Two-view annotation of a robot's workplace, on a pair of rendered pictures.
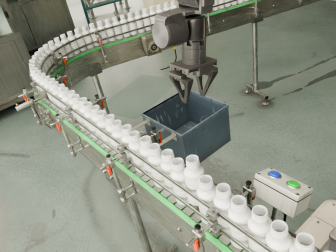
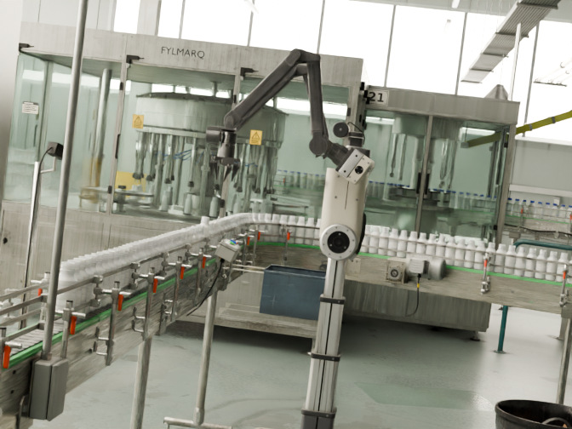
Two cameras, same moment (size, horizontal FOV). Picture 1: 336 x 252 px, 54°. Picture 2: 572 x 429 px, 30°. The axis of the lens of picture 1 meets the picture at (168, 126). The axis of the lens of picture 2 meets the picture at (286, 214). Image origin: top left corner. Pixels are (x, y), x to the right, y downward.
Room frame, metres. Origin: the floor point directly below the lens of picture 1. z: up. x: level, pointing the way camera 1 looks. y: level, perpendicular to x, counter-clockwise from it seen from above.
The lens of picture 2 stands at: (-2.91, -3.46, 1.52)
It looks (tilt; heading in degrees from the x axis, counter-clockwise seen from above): 3 degrees down; 39
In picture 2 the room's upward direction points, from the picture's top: 7 degrees clockwise
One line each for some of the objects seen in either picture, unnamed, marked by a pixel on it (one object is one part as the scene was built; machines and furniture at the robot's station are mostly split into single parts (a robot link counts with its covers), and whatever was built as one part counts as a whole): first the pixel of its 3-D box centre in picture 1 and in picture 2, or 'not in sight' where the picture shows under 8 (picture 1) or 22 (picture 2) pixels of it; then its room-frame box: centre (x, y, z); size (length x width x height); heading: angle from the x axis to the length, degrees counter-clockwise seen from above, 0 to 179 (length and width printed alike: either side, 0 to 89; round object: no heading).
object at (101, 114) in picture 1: (106, 129); not in sight; (1.14, 0.25, 1.08); 0.06 x 0.06 x 0.17
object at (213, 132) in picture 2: not in sight; (220, 129); (0.37, -0.39, 1.60); 0.12 x 0.09 x 0.12; 124
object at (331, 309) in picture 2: not in sight; (327, 341); (0.86, -0.72, 0.74); 0.11 x 0.11 x 0.40; 34
